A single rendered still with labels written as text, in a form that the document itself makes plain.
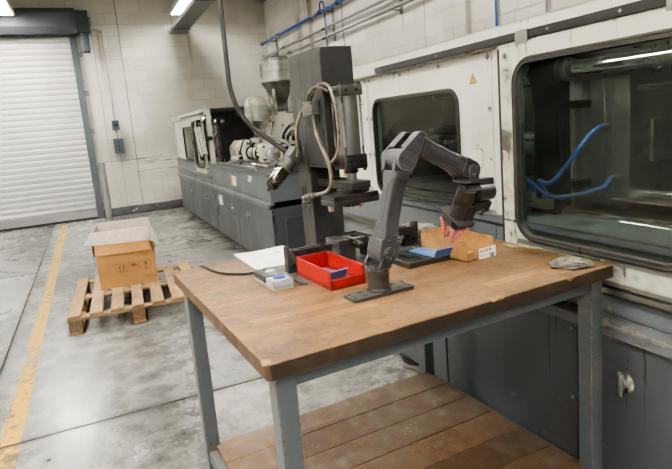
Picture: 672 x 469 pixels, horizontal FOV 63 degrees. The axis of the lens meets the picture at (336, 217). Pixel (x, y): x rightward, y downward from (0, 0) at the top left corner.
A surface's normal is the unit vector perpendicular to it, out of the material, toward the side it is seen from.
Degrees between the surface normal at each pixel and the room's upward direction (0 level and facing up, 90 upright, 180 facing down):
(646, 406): 90
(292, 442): 90
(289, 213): 90
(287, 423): 90
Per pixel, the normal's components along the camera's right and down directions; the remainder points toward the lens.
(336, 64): 0.46, 0.11
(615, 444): -0.91, 0.15
